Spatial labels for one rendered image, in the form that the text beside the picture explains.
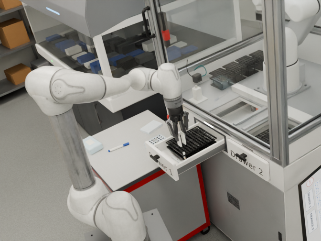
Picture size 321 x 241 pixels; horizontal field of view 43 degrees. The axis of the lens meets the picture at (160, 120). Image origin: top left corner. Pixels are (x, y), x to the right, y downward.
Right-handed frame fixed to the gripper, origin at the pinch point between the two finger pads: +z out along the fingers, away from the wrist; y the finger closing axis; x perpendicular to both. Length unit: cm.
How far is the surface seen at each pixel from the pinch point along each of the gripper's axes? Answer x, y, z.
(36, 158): 212, -51, 99
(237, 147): -17.9, 21.2, 7.3
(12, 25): 385, 1, 10
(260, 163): -33.8, 21.2, 8.9
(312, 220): -80, 4, -1
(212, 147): -4.6, 15.2, 11.4
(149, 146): 16.6, -10.8, 6.9
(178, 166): -4.6, -6.7, 11.4
